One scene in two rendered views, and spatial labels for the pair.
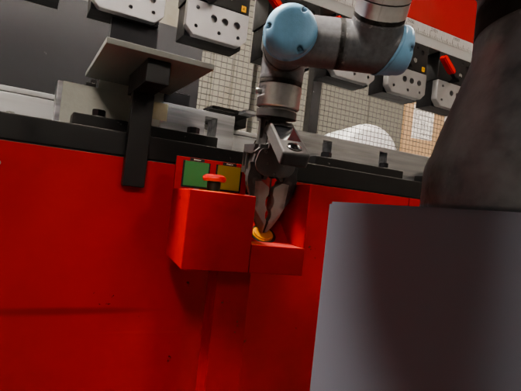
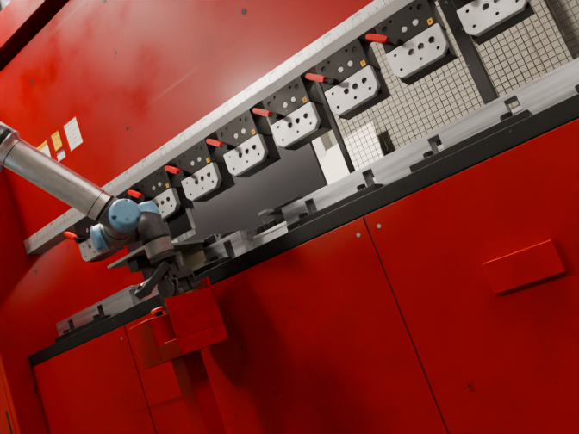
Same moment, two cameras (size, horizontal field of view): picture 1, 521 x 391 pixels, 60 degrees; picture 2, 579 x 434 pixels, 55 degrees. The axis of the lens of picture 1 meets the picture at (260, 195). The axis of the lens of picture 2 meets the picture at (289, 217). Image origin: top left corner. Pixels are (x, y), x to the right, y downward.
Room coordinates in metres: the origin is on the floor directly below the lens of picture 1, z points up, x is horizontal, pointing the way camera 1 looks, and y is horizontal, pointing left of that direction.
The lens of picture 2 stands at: (0.34, -1.48, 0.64)
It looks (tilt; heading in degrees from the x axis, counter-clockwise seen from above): 10 degrees up; 59
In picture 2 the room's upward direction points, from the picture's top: 20 degrees counter-clockwise
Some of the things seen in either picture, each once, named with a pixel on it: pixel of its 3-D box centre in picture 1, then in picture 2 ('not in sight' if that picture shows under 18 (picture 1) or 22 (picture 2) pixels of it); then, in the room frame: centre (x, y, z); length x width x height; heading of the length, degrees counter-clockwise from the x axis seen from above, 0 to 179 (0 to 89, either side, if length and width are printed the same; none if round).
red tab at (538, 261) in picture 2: not in sight; (523, 267); (1.32, -0.67, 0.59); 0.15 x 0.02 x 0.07; 118
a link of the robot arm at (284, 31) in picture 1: (299, 39); (115, 232); (0.67, -0.03, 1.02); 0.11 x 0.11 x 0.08; 0
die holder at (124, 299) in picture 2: not in sight; (100, 316); (0.72, 0.80, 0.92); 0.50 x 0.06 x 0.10; 118
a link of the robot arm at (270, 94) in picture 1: (277, 99); (158, 249); (0.78, -0.01, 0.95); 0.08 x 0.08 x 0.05
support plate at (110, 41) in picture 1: (144, 70); (157, 253); (0.85, 0.24, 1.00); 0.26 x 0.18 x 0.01; 28
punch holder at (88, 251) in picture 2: not in sight; (98, 236); (0.77, 0.69, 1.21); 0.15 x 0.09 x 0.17; 118
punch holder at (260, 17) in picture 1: (284, 34); (247, 144); (1.15, -0.02, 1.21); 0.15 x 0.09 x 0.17; 118
